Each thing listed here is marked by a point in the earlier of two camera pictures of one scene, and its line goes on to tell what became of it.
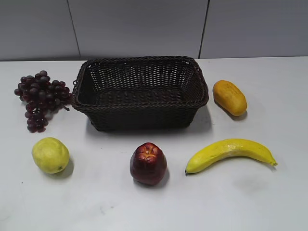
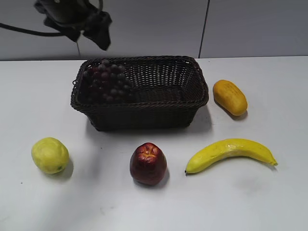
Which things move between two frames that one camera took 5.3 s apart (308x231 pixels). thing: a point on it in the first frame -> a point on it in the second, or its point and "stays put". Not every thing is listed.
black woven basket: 138,93 stays put
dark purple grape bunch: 43,96 -> 106,82
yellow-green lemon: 50,155 stays put
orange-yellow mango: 228,97 stays put
